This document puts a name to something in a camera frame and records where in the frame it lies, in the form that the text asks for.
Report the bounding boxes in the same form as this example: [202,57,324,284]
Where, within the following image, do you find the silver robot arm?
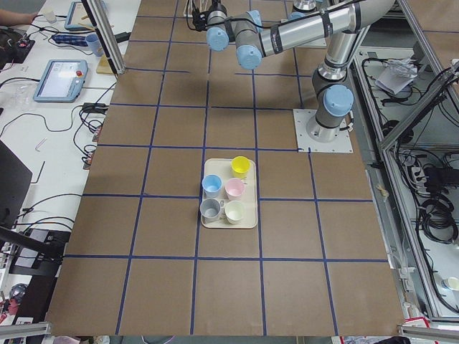
[186,1,394,143]

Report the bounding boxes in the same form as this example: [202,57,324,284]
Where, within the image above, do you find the yellow plastic cup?
[231,156,250,179]

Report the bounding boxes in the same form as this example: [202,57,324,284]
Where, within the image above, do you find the pink plastic cup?
[224,178,245,201]

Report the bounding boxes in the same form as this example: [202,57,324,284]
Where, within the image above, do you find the blue plastic cup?
[202,174,222,198]

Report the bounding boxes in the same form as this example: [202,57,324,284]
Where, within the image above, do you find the cream plastic cup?
[224,201,245,224]

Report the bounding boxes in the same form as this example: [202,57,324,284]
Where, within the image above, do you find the grey plastic cup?
[199,199,221,221]

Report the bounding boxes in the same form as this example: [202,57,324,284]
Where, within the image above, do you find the blue cup on desk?
[85,34,103,57]

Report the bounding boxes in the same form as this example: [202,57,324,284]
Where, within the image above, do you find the beige plastic tray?
[201,158,258,229]

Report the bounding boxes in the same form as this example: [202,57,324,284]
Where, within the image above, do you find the wooden mug tree stand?
[88,15,126,77]

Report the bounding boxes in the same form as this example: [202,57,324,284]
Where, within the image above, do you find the black power adapter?
[115,32,131,43]

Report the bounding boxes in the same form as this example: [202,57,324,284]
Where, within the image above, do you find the near blue teach pendant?
[33,59,88,103]

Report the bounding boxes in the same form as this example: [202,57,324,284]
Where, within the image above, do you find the blue teach pendant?
[33,59,88,103]
[64,1,93,32]

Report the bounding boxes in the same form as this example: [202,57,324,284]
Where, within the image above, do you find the blue plaid pencil case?
[51,34,88,47]

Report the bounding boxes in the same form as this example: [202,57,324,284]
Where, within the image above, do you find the far blue teach pendant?
[64,1,93,32]

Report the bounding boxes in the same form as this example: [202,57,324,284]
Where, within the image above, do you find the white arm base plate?
[293,109,354,153]

